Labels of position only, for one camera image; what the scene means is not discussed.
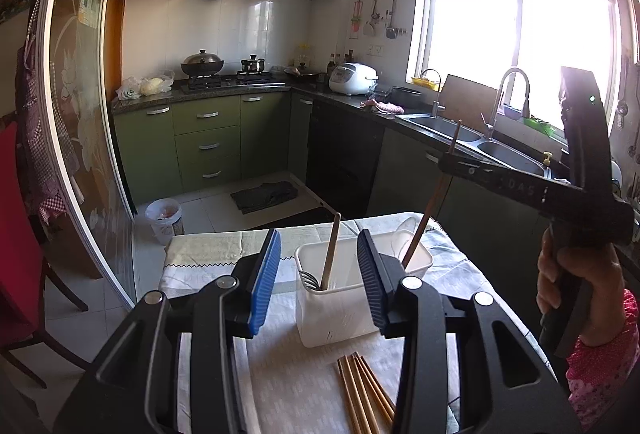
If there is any dark brown chopstick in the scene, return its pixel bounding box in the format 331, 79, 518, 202
400, 119, 463, 271

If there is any white spoon in holder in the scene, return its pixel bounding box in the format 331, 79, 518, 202
390, 217, 419, 262

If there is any white patterned tablecloth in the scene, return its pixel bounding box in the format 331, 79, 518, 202
160, 212, 553, 433

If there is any white plastic utensil holder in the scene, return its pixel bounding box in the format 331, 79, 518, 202
295, 232, 434, 348

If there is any glass sliding door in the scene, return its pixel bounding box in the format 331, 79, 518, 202
35, 0, 137, 309

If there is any fork in holder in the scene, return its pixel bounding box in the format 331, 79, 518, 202
298, 271, 322, 291

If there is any steel kitchen faucet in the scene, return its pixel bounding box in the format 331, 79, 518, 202
480, 66, 530, 139

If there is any small steel pot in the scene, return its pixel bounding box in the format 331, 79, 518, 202
241, 54, 265, 75

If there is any wooden chopstick on table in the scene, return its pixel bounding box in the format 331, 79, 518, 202
345, 355, 381, 434
337, 357, 362, 434
354, 353, 396, 422

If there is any black wok with lid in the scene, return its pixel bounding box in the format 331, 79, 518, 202
181, 49, 224, 77

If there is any light wooden chopstick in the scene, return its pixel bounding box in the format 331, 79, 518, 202
320, 212, 342, 290

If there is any white trash bin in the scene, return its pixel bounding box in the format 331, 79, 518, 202
145, 198, 184, 246

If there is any white rice cooker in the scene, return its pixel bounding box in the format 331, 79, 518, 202
329, 63, 378, 95

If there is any red chair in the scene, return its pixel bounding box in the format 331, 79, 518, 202
0, 123, 89, 388

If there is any wooden cutting board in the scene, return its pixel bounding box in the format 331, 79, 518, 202
439, 74, 498, 133

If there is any right hand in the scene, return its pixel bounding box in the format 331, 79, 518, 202
537, 227, 625, 358

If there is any dark floor mat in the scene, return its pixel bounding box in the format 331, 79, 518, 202
231, 181, 298, 214

